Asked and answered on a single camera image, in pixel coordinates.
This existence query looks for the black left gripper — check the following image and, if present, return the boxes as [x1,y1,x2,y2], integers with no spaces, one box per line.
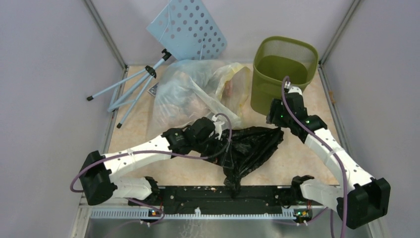
[193,134,233,169]

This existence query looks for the black trash bag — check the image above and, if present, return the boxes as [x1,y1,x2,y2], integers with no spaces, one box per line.
[210,126,284,198]

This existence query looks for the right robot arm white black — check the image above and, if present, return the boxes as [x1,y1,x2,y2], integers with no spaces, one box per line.
[266,93,391,229]

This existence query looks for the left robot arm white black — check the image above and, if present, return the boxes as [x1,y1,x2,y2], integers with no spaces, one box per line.
[70,113,232,206]

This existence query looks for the translucent plastic bag with trash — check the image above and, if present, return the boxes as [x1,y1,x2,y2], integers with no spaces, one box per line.
[146,59,252,138]

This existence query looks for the green mesh trash bin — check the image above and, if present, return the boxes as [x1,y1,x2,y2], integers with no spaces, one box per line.
[250,36,318,115]

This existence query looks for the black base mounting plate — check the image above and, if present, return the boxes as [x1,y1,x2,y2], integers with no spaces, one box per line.
[128,185,324,216]

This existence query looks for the light blue tripod legs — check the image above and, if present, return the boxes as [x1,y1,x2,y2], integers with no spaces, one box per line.
[86,49,172,128]

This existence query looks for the light blue perforated stand plate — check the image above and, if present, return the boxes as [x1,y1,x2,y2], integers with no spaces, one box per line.
[147,0,227,69]

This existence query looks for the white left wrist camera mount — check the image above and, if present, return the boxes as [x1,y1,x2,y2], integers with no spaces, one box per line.
[211,113,231,140]

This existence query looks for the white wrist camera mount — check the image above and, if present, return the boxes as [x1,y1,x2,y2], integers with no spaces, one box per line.
[211,113,231,140]
[284,81,302,95]

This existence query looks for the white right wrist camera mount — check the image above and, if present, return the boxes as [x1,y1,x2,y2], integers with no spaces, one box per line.
[284,81,302,95]

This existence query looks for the aluminium frame rail front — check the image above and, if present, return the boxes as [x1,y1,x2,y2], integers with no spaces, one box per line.
[78,185,378,221]

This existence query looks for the aluminium corner post right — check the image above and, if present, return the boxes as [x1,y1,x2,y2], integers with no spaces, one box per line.
[318,0,364,67]

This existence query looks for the aluminium corner post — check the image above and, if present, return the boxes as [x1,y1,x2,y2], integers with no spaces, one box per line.
[318,0,364,67]
[82,0,127,69]

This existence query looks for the aluminium corner post left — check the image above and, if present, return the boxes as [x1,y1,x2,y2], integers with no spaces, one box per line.
[82,0,127,69]

